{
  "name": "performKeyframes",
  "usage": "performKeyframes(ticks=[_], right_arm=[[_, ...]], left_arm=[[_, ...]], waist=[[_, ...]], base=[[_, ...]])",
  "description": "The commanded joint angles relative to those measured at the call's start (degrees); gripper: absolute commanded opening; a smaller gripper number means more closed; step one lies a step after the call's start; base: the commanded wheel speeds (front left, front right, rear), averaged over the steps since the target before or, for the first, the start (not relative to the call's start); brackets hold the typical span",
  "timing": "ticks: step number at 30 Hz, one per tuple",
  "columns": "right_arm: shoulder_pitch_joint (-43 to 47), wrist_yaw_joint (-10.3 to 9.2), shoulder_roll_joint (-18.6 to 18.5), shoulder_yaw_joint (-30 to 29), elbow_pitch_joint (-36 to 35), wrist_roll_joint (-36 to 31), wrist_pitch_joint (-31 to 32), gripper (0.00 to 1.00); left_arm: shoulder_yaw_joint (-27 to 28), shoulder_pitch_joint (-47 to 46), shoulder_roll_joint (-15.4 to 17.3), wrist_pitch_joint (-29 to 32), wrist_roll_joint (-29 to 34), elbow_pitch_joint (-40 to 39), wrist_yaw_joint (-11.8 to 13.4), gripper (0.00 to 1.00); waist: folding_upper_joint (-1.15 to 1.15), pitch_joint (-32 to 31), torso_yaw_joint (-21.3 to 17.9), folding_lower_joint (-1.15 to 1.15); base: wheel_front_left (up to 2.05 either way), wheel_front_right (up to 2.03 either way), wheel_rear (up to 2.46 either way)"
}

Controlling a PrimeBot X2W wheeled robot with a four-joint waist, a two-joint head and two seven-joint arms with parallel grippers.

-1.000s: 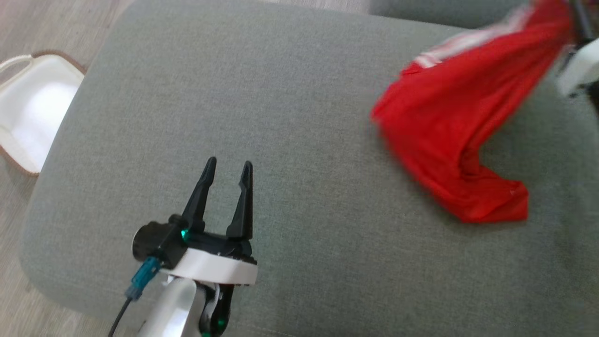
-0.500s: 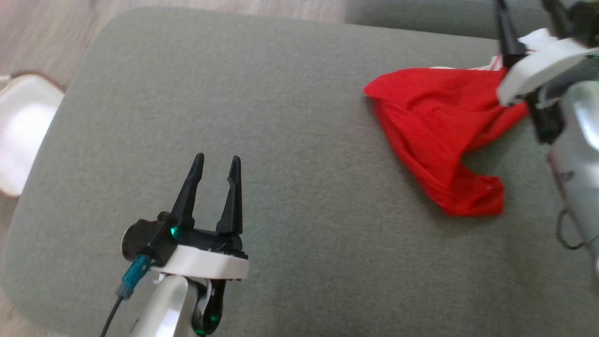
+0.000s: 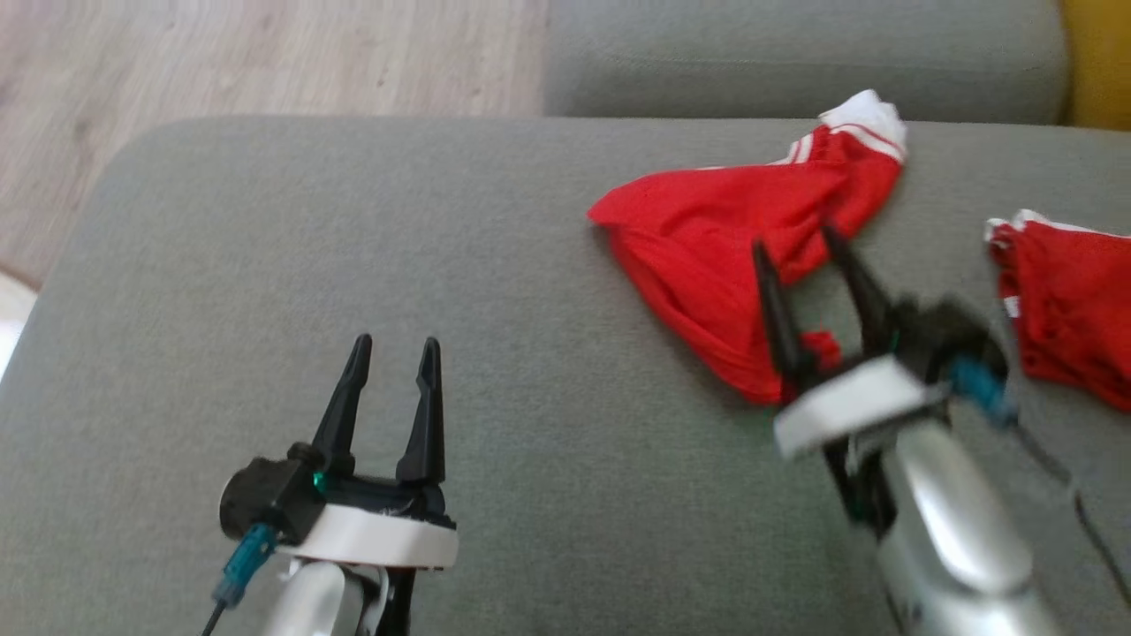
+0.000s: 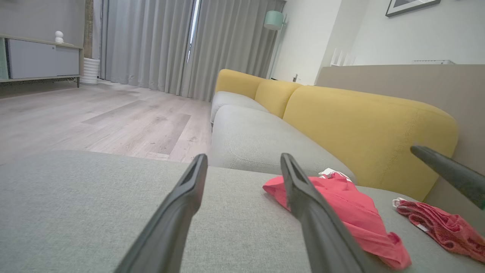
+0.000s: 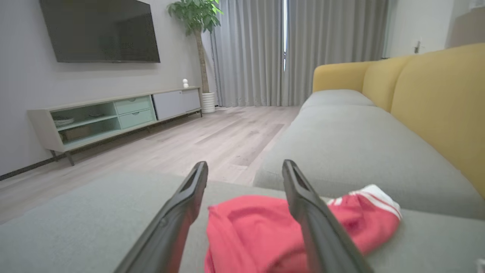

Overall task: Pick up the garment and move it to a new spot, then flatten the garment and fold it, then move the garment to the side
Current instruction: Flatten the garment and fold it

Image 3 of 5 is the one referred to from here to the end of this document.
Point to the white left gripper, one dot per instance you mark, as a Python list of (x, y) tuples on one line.
[(371, 534)]

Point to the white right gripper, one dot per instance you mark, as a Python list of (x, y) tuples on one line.
[(857, 406)]

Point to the red basketball jersey number 23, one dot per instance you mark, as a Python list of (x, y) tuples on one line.
[(707, 238)]

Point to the red shorts with white stripes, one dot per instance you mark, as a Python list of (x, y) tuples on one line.
[(1074, 309)]

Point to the large grey sofa seat cushion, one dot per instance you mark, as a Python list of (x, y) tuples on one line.
[(486, 309)]

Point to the grey sofa cushion with seam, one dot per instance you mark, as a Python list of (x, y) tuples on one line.
[(795, 53)]

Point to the yellow upholstered furniture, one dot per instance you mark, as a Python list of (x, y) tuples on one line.
[(1100, 53)]

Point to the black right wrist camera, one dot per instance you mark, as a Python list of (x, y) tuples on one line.
[(945, 336)]

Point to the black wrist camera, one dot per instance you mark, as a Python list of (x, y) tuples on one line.
[(269, 499), (945, 336)]

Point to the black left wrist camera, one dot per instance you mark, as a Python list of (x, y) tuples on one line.
[(269, 499)]

